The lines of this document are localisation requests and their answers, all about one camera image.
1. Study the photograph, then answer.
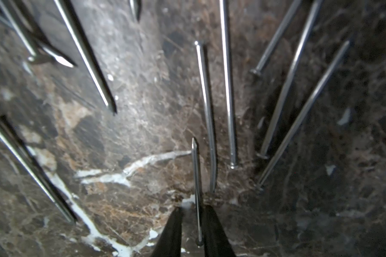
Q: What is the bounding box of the steel nail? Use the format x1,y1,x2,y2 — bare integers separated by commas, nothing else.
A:
219,1,238,169
194,41,218,193
250,0,302,77
54,0,117,115
258,1,323,158
191,138,204,246
257,37,354,187
0,116,76,224

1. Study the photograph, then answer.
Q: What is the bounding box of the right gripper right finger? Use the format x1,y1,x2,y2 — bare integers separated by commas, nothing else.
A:
202,205,236,257

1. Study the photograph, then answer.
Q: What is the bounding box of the steel nail on table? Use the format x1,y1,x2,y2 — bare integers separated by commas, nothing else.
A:
219,1,238,169
250,0,302,77
194,41,218,193
0,116,76,224
258,1,323,158
257,37,354,187
54,0,117,115

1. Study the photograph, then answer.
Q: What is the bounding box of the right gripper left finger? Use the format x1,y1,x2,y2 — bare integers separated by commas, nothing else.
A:
151,207,183,257

